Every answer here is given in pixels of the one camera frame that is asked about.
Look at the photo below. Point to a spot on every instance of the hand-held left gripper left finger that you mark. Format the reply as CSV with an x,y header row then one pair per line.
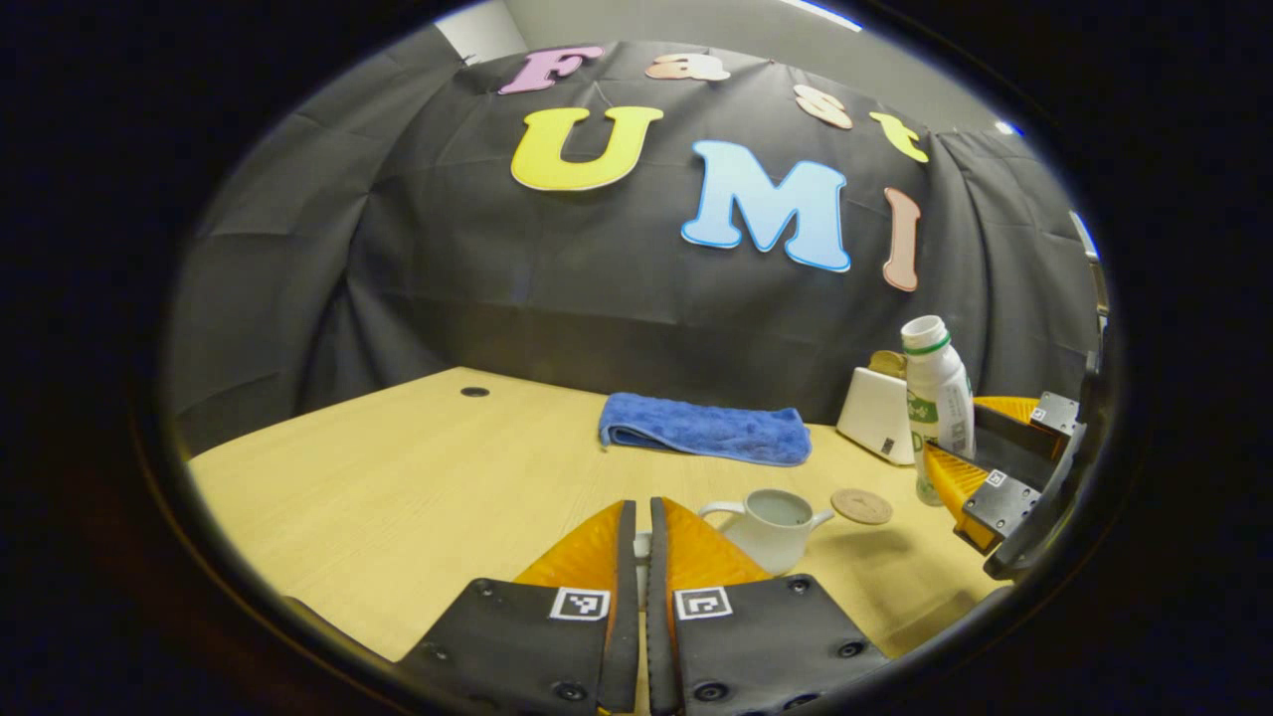
x,y
627,597

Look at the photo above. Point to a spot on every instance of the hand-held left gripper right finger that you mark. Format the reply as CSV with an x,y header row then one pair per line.
x,y
656,617

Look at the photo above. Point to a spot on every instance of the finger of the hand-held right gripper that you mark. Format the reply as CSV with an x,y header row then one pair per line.
x,y
1019,438
1000,502

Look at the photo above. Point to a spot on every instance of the white teacup lid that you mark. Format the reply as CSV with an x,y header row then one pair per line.
x,y
642,545

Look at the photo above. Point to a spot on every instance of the white plastic water bottle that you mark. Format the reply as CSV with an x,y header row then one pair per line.
x,y
935,388

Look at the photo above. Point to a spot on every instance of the white ceramic teacup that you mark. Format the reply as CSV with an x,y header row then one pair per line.
x,y
776,542

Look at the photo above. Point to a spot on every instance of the white toaster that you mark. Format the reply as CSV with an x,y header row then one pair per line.
x,y
875,418

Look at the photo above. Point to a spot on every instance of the brown toast slice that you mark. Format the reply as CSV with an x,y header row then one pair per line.
x,y
887,365

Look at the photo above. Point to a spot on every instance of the blue towel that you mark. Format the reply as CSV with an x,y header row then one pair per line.
x,y
706,430

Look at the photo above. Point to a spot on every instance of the black backdrop cloth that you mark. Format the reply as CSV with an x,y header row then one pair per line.
x,y
597,298

